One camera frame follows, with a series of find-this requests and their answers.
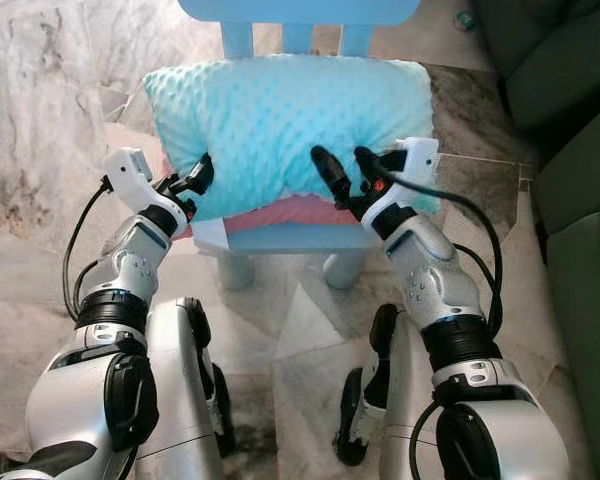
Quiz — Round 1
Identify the turquoise dotted pillow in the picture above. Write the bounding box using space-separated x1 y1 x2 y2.
142 54 444 224

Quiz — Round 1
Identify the silver robot leg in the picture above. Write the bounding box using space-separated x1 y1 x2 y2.
332 303 451 480
140 296 237 480

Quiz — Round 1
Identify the dark green leather armchair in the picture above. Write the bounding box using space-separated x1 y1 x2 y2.
468 0 600 166

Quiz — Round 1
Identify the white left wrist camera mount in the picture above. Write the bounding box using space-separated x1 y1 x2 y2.
102 147 173 218

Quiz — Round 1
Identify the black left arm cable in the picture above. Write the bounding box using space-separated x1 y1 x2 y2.
62 178 117 323

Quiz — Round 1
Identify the light blue child chair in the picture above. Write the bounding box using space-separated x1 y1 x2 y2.
176 0 422 293

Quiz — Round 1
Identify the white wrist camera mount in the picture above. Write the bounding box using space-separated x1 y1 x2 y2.
102 147 173 218
360 136 442 227

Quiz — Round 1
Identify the silver right robot leg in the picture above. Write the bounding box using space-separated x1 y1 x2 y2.
332 303 451 480

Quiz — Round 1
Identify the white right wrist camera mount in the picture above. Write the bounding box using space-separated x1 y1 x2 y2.
360 136 442 227

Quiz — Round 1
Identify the silver left robot leg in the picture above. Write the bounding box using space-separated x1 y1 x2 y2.
140 296 237 480

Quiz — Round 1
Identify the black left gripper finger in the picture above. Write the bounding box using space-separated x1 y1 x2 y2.
184 152 217 197

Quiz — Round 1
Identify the green leather sofa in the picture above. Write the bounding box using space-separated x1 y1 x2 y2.
532 95 600 480

